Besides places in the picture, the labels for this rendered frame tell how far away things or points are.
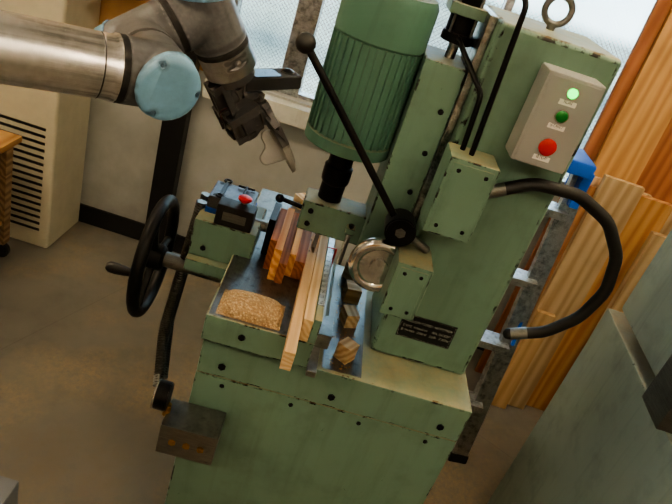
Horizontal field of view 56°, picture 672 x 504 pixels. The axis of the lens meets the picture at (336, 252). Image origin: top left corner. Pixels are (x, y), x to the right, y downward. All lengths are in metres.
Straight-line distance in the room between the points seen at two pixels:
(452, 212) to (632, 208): 1.44
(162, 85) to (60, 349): 1.69
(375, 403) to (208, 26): 0.80
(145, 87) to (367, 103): 0.47
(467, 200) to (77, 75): 0.66
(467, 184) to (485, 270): 0.24
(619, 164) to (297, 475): 1.67
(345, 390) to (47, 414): 1.16
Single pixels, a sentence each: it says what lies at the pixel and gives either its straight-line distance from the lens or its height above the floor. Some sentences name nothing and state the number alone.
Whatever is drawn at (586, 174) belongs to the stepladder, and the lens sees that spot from 2.02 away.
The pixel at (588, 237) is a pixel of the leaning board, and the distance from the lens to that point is 2.53.
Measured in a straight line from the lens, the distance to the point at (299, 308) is 1.22.
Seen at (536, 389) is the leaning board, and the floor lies 0.09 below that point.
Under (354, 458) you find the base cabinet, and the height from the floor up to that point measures 0.59.
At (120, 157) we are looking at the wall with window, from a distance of 2.96.
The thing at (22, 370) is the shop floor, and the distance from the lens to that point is 2.38.
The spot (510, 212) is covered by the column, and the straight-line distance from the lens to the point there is 1.26.
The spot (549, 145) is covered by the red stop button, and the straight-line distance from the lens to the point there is 1.15.
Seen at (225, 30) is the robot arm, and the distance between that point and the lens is 1.04.
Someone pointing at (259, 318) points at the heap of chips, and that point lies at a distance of 1.21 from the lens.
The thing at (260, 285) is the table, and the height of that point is 0.90.
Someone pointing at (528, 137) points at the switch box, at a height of 1.36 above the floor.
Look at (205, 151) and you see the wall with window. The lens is 2.81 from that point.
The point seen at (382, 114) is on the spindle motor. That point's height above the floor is 1.30.
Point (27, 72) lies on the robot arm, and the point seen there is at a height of 1.34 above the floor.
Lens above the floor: 1.63
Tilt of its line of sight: 29 degrees down
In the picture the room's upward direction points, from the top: 19 degrees clockwise
